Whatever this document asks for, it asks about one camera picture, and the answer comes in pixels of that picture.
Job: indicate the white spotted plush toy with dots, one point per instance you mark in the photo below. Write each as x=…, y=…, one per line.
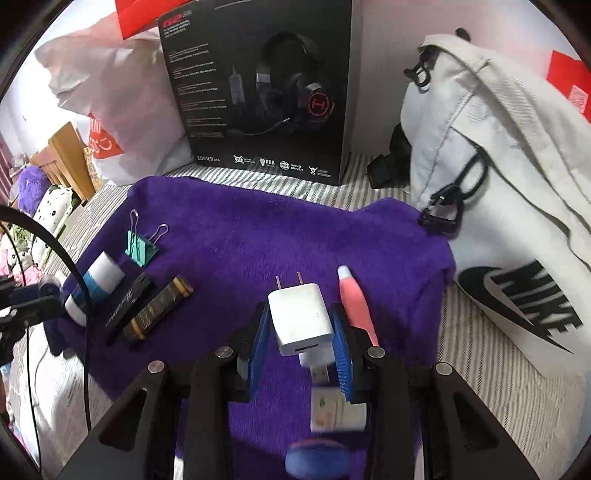
x=53, y=207

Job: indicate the teal binder clip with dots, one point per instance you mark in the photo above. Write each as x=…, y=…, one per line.
x=141, y=251

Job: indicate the white shopping bag red label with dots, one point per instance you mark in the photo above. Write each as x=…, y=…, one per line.
x=115, y=92

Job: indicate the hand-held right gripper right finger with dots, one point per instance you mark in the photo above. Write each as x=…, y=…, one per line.
x=340, y=360

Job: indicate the red paper bag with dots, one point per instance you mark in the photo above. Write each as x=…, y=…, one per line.
x=138, y=14

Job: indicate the blue and white tube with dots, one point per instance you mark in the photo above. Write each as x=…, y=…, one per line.
x=99, y=277

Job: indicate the black and gold bar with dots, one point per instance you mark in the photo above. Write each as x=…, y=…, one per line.
x=157, y=309

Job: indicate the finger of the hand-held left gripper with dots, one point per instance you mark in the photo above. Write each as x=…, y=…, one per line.
x=32, y=307

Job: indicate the white canvas bag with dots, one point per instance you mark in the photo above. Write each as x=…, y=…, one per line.
x=508, y=161

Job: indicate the pink plush toy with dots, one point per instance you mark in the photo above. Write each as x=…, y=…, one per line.
x=14, y=270

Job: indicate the white wall charger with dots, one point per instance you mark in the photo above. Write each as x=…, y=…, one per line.
x=300, y=318

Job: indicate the black headphone box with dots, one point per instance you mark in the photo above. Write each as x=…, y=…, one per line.
x=258, y=92

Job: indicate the purple towel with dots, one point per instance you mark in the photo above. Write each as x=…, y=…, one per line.
x=254, y=240

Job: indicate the wooden headboard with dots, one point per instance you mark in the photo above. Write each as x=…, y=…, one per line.
x=69, y=152

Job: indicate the purple plush toy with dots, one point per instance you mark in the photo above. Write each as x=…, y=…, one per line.
x=32, y=184

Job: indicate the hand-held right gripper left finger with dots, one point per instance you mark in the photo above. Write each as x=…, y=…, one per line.
x=256, y=355

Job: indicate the white usb stick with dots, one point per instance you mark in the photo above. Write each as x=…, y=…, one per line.
x=337, y=406

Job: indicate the blue round container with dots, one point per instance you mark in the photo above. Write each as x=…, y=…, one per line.
x=318, y=461

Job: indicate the pink and white pen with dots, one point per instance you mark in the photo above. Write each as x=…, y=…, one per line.
x=355, y=300

